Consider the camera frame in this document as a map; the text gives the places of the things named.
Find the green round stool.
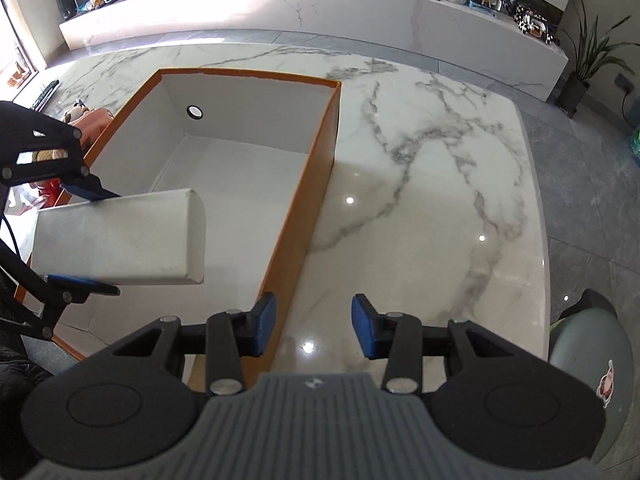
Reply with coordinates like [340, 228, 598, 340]
[547, 288, 636, 480]

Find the marble tv cabinet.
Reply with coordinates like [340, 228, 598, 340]
[59, 0, 570, 103]

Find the potted long-leaf plant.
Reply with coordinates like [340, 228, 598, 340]
[557, 0, 636, 118]

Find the red artificial plant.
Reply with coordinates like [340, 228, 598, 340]
[27, 177, 68, 208]

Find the spotted cow toy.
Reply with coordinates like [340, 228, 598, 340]
[530, 12, 563, 46]
[512, 2, 541, 31]

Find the pink cloth cap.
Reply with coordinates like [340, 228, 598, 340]
[67, 107, 115, 148]

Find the dark cloth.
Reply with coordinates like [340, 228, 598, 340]
[0, 340, 56, 466]

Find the white cardboard box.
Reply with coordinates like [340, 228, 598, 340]
[30, 188, 207, 285]

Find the marble desktop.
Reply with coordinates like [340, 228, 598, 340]
[10, 42, 551, 376]

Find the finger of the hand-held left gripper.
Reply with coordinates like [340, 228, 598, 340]
[0, 101, 122, 202]
[0, 240, 121, 341]

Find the orange storage box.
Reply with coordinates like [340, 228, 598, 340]
[14, 67, 342, 391]

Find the black remote control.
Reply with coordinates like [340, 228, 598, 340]
[31, 80, 61, 111]

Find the small brown plush toy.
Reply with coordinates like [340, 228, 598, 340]
[62, 100, 91, 123]

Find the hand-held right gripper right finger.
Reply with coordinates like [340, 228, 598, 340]
[351, 294, 546, 395]

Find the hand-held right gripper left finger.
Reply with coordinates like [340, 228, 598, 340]
[107, 292, 277, 397]

